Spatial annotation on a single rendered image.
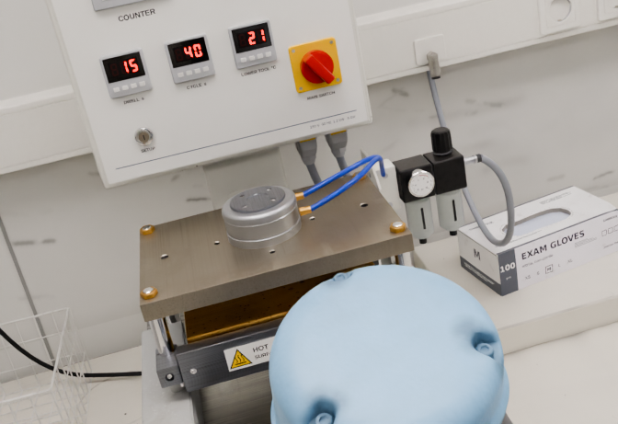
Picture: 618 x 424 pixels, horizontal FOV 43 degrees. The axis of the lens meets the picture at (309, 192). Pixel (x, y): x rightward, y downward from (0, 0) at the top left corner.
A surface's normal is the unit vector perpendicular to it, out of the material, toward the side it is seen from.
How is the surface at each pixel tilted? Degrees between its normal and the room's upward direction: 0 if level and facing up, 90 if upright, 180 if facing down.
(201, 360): 90
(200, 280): 0
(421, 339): 20
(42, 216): 90
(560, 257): 90
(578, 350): 0
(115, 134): 90
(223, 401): 0
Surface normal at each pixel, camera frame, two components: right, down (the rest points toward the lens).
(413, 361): -0.11, -0.73
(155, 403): -0.18, -0.90
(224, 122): 0.19, 0.36
